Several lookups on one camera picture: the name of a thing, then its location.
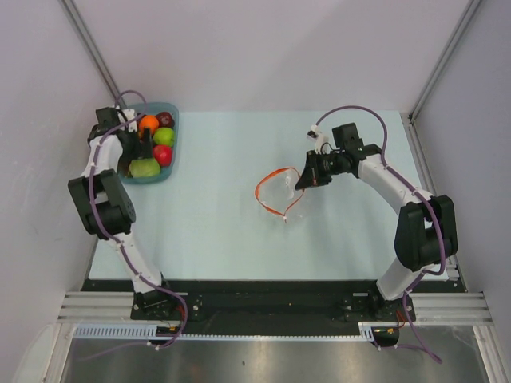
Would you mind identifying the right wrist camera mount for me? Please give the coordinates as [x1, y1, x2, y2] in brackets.
[307, 124, 329, 154]

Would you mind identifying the red apple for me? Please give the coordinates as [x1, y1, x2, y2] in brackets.
[153, 144, 173, 167]

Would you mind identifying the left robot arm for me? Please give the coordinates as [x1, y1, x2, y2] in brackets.
[68, 106, 178, 321]

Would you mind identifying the clear zip top bag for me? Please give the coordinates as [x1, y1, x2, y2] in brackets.
[253, 166, 308, 226]

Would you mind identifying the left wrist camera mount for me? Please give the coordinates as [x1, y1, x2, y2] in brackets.
[116, 107, 138, 133]

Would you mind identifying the teal plastic basket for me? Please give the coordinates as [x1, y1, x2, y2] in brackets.
[118, 102, 180, 185]

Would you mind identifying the green cabbage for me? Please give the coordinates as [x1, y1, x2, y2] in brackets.
[129, 158, 160, 178]

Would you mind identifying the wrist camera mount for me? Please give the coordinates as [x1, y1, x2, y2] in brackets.
[307, 124, 329, 154]
[116, 107, 138, 133]

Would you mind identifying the dark red plum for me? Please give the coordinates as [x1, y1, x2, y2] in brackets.
[156, 112, 175, 128]

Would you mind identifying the white cable duct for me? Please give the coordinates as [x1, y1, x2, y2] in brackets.
[73, 324, 374, 342]

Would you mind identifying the orange fruit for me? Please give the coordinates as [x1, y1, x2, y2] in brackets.
[138, 115, 160, 138]

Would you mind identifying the left corner aluminium post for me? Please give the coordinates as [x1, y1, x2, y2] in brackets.
[58, 0, 126, 106]

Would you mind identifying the corner aluminium post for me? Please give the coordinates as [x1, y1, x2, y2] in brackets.
[409, 0, 484, 120]
[58, 0, 126, 106]

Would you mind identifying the aluminium rail frame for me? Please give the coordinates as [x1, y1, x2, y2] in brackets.
[57, 292, 493, 326]

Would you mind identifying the right corner aluminium post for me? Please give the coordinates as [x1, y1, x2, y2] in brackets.
[409, 0, 484, 120]

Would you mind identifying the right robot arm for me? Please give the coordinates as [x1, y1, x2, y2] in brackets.
[295, 123, 458, 320]

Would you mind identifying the green apple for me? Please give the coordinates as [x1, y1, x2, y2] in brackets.
[153, 127, 175, 147]

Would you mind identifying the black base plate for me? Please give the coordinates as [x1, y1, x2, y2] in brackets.
[81, 280, 462, 337]

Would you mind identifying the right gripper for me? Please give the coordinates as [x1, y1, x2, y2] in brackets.
[295, 149, 345, 190]

